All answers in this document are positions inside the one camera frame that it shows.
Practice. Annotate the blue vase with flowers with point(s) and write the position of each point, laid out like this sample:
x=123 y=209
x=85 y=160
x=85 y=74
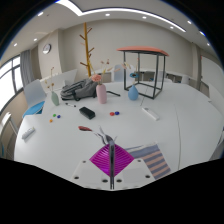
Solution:
x=133 y=94

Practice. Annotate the round ceiling spotlights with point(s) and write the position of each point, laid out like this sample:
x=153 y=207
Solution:
x=107 y=14

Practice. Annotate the grey backpack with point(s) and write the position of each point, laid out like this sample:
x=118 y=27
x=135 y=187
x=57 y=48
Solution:
x=80 y=89

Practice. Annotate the round wall clock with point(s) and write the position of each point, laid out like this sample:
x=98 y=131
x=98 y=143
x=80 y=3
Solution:
x=47 y=48

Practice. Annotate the white remote control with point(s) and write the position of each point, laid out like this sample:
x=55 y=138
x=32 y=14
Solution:
x=28 y=132

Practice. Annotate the green vase with dried stems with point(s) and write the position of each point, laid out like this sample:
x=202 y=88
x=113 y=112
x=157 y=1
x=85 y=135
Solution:
x=55 y=99

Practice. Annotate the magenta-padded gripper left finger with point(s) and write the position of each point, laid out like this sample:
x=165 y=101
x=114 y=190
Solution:
x=100 y=160

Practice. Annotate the black rectangular box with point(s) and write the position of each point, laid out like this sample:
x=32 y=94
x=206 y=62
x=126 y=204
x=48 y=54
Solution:
x=87 y=112

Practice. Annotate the long ceiling light strip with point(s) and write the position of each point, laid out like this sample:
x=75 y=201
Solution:
x=133 y=11

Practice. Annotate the pink vase with flowers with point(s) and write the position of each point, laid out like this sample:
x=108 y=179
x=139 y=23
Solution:
x=101 y=94

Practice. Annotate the blue round magnet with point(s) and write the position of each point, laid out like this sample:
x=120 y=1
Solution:
x=117 y=113
x=58 y=116

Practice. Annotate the small red marker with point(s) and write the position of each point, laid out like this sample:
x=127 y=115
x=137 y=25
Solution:
x=84 y=128

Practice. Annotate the grey curtain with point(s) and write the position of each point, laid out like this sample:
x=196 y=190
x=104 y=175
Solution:
x=26 y=68

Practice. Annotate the black frame stand orange top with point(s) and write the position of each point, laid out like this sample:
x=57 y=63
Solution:
x=143 y=50

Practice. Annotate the window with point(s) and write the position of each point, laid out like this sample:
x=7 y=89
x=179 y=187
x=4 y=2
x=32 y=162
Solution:
x=8 y=86

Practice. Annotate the white rectangular bar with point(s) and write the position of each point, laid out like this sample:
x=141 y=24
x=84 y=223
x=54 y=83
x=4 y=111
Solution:
x=150 y=113

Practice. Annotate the grey striped towel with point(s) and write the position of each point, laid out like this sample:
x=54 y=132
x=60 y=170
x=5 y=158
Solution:
x=153 y=160

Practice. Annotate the wooden coat rack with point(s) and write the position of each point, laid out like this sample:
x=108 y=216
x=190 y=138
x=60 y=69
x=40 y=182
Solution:
x=87 y=50

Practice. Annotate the white chair with blue seat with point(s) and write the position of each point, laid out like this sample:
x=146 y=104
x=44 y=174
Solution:
x=33 y=95

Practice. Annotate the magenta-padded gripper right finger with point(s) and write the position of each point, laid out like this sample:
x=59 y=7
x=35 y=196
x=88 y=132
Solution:
x=123 y=160

